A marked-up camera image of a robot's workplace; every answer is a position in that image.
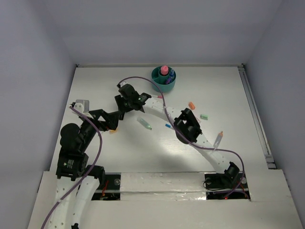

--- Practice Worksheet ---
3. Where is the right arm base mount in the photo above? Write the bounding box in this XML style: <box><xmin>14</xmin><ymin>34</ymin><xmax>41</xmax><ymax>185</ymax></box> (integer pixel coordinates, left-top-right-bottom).
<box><xmin>203</xmin><ymin>172</ymin><xmax>250</xmax><ymax>200</ymax></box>

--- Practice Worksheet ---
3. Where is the orange tip clear highlighter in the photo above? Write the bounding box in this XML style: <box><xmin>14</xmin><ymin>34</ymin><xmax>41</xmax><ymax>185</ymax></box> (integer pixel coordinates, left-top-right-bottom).
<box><xmin>213</xmin><ymin>131</ymin><xmax>224</xmax><ymax>150</ymax></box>

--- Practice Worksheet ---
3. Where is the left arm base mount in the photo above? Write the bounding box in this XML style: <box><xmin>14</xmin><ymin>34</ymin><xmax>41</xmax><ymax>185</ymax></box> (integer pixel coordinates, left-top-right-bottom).
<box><xmin>91</xmin><ymin>173</ymin><xmax>121</xmax><ymax>201</ymax></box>

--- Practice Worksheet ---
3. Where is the pink cap white pen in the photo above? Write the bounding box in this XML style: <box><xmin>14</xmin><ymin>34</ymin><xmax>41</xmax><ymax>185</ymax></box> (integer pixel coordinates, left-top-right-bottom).
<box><xmin>151</xmin><ymin>95</ymin><xmax>163</xmax><ymax>99</ymax></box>

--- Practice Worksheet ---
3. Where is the teal round organizer container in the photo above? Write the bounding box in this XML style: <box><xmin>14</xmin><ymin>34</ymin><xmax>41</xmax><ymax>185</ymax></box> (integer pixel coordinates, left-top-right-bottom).
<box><xmin>151</xmin><ymin>66</ymin><xmax>176</xmax><ymax>93</ymax></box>

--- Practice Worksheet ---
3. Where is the pink topped centre tube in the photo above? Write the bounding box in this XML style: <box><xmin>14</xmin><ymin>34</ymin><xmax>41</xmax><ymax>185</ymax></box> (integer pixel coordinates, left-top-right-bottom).
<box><xmin>160</xmin><ymin>65</ymin><xmax>169</xmax><ymax>76</ymax></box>

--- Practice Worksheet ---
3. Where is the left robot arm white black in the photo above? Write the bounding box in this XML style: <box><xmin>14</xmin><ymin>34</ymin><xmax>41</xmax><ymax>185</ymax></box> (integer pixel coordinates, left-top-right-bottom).
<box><xmin>42</xmin><ymin>105</ymin><xmax>123</xmax><ymax>229</ymax></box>

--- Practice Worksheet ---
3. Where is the green tip clear highlighter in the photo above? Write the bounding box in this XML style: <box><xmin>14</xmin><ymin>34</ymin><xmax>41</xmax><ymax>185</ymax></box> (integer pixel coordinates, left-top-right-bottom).
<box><xmin>137</xmin><ymin>117</ymin><xmax>152</xmax><ymax>130</ymax></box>

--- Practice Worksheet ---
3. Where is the green highlighter cap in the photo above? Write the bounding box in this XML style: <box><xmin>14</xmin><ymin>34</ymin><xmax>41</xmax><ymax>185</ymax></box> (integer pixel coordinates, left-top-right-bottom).
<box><xmin>200</xmin><ymin>114</ymin><xmax>208</xmax><ymax>120</ymax></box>

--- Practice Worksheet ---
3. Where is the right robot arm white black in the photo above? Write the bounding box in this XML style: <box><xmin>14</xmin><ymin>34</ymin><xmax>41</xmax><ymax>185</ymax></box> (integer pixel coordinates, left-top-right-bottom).
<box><xmin>116</xmin><ymin>83</ymin><xmax>240</xmax><ymax>189</ymax></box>

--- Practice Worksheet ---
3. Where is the foil covered front board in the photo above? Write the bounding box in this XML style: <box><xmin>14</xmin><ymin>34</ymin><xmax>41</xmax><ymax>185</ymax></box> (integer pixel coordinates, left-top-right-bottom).
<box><xmin>120</xmin><ymin>172</ymin><xmax>206</xmax><ymax>201</ymax></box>

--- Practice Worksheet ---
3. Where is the yellow orange highlighter cap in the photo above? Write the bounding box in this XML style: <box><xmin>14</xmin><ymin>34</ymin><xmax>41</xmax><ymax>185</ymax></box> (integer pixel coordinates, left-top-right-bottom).
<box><xmin>110</xmin><ymin>129</ymin><xmax>118</xmax><ymax>134</ymax></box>

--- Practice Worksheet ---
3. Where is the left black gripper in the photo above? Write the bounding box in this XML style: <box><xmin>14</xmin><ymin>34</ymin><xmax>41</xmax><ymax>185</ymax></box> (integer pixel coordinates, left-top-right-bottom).
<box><xmin>79</xmin><ymin>108</ymin><xmax>121</xmax><ymax>150</ymax></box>

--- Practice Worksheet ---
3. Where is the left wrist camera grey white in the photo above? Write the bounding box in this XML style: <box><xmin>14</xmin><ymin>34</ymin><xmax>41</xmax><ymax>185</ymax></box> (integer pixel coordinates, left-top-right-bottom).
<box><xmin>70</xmin><ymin>99</ymin><xmax>90</xmax><ymax>114</ymax></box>

